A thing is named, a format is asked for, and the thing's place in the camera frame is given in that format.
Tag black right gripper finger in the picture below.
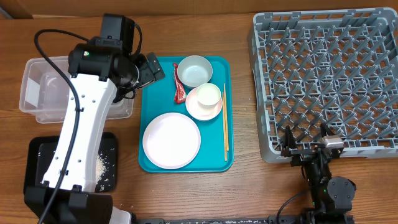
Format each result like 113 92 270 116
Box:
320 123 334 137
283 126 296 150

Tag red snack wrapper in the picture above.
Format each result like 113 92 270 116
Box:
173 63 187 104

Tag large pink plate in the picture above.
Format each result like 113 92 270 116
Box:
142 113 201 170

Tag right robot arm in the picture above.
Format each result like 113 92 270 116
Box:
275 123 356 223

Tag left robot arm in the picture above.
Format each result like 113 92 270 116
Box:
24 44 165 223

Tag grey dishwasher rack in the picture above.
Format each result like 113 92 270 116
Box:
248 7 397 163

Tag black waste tray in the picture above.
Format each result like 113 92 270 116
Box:
23 132 118 193

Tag white-green bowl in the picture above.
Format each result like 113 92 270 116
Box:
177 55 213 88

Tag teal plastic tray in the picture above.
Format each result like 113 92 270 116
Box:
138 56 234 173

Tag white cup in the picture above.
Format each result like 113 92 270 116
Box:
197 83 221 109

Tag small pink saucer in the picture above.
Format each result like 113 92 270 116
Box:
185 88 223 121

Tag wooden chopstick right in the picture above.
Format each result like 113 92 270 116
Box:
223 84 229 152

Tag clear plastic bin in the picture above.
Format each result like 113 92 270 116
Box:
19 56 134 124

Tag pile of white rice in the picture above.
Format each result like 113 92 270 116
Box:
95 147 117 193

